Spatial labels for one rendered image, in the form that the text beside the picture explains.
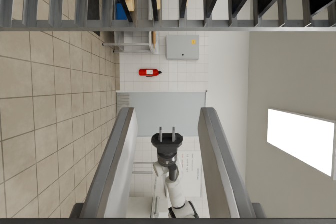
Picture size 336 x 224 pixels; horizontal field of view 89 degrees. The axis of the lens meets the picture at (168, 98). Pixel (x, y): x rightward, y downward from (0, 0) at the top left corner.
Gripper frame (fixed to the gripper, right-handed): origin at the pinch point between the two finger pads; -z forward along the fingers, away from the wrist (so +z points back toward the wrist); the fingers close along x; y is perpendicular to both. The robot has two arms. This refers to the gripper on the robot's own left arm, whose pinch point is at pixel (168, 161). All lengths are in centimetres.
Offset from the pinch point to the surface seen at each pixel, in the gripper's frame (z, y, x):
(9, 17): -61, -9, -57
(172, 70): -331, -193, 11
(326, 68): -168, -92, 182
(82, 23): -59, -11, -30
